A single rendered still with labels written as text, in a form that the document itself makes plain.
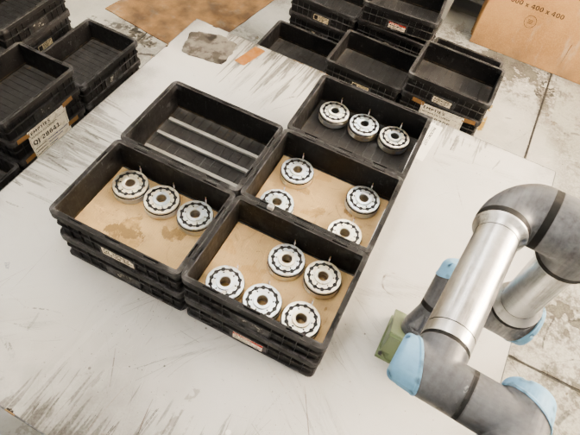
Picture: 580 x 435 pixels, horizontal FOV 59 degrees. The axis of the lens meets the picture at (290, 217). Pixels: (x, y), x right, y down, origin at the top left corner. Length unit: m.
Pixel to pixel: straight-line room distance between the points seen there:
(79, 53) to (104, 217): 1.40
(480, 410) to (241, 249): 0.87
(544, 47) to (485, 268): 3.15
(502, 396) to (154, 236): 1.02
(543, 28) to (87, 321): 3.29
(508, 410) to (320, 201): 0.97
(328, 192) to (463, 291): 0.85
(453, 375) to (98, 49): 2.40
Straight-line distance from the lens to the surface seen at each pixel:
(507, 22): 3.89
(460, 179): 1.95
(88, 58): 2.76
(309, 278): 1.38
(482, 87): 2.73
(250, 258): 1.42
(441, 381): 0.74
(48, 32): 2.84
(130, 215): 1.52
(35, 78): 2.52
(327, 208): 1.55
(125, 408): 1.43
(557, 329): 2.68
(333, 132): 1.76
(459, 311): 0.79
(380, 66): 2.83
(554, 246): 0.99
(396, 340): 1.38
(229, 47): 2.25
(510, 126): 3.40
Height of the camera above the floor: 2.06
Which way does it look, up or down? 55 degrees down
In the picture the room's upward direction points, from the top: 11 degrees clockwise
